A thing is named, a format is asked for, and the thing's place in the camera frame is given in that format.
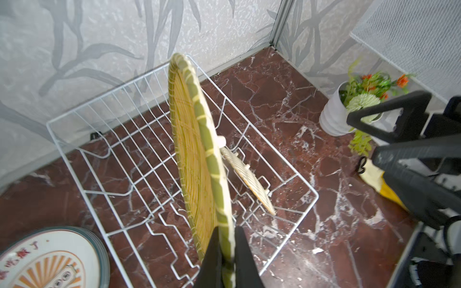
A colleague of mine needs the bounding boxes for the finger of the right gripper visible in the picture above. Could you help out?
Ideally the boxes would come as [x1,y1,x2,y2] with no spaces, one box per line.
[346,91,432,144]

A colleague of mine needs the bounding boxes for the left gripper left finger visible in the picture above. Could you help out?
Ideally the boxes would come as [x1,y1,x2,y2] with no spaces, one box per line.
[193,227,223,288]

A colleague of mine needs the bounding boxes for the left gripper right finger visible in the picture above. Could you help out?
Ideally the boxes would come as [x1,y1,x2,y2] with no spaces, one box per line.
[235,226,265,288]

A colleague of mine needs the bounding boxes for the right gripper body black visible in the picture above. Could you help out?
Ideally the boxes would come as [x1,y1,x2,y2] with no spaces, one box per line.
[370,95,461,230]

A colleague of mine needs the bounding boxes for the green woven plate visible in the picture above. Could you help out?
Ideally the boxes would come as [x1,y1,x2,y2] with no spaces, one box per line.
[168,53,237,288]

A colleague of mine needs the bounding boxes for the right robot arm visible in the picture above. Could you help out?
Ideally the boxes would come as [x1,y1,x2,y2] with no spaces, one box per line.
[347,91,461,288]

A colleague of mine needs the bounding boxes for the yellow black rubber glove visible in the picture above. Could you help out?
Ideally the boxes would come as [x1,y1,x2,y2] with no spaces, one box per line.
[357,157,408,211]

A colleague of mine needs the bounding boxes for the potted artificial flower plant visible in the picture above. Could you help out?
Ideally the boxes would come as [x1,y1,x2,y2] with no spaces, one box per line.
[319,58,412,157]

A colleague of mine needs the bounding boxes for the tan woven plate right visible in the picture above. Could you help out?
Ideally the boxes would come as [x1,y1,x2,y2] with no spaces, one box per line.
[220,146,276,216]

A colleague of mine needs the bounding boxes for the white mesh wall basket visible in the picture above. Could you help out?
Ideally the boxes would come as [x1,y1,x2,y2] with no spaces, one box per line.
[351,1,461,102]

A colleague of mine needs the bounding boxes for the white wire dish rack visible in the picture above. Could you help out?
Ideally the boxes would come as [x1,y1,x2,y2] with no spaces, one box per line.
[46,50,319,288]

